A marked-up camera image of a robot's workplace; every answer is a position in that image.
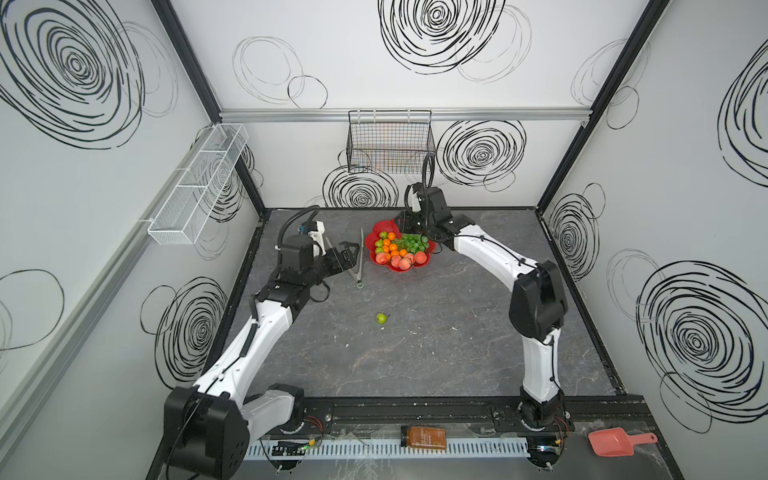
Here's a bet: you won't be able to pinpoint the black wire basket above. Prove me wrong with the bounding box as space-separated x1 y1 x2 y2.
345 109 437 174

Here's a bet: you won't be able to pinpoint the red flower-shaped fruit bowl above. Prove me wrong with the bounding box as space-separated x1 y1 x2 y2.
365 220 437 273

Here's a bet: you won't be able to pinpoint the green fake grape bunch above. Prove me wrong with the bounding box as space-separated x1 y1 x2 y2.
399 234 430 254

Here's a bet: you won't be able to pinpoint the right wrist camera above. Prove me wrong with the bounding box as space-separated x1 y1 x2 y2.
405 183 452 224

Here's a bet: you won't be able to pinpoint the pink plastic scoop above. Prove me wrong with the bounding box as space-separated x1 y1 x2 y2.
587 428 658 458

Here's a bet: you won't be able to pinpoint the black mounting rail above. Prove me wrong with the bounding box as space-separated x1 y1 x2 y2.
173 395 652 434

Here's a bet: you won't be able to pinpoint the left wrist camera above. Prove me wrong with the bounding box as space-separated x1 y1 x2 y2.
276 220 326 272

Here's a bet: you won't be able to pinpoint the metal kitchen tongs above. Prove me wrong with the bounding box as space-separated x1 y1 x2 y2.
324 230 365 290

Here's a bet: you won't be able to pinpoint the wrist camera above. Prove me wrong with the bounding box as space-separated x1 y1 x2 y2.
405 183 452 224
276 220 326 272

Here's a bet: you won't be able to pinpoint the white slotted cable duct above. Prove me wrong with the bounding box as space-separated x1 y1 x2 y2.
245 437 530 461

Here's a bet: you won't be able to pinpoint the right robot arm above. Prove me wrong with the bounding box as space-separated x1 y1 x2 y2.
395 210 568 431

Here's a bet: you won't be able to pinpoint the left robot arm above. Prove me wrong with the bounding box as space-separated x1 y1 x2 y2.
161 235 361 479

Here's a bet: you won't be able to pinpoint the white mesh wall shelf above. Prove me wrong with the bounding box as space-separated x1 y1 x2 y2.
147 123 248 245

